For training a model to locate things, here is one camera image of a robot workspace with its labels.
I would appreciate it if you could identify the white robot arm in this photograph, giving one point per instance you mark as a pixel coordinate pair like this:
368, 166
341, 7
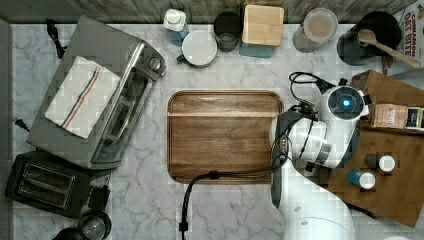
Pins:
309, 211

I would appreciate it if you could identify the wooden drawer box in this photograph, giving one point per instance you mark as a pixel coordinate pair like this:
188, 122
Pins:
397, 195

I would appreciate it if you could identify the wooden cutting board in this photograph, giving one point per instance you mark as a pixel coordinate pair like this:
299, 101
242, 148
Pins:
223, 130

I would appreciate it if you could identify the white and green mug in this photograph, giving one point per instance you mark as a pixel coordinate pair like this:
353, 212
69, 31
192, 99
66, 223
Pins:
199, 49

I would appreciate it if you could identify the silver toaster oven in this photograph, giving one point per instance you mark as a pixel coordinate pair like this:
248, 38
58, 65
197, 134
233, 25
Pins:
139, 66

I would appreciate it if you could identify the dark grey cup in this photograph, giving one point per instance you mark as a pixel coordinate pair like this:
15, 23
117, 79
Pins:
227, 29

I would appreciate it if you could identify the teal canister wooden lid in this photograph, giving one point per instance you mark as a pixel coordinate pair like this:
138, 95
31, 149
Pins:
262, 30

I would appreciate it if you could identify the striped white folded towel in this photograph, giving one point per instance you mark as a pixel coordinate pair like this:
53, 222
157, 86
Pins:
82, 97

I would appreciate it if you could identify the clear cereal jar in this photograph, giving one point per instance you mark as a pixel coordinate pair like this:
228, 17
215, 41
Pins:
318, 27

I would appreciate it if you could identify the black coffee grinder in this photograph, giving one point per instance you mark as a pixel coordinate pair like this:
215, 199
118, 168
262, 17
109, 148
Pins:
92, 225

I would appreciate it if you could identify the blue shaker can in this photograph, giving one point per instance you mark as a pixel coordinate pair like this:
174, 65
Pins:
361, 179

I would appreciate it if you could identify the wooden spoon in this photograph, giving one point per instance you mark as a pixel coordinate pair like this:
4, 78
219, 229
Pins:
383, 46

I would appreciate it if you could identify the wooden tea bag tray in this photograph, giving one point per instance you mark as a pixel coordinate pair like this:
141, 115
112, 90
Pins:
394, 117

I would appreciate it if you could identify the grey shaker can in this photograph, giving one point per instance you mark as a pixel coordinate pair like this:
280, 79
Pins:
385, 163

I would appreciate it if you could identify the black two-slot toaster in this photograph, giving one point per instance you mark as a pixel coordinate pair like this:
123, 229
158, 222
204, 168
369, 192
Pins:
47, 182

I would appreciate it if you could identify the black utensil holder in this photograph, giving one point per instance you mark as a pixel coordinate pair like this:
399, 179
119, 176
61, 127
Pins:
357, 46

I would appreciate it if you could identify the cinnamon oat bites cereal box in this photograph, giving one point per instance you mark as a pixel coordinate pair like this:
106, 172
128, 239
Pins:
411, 23

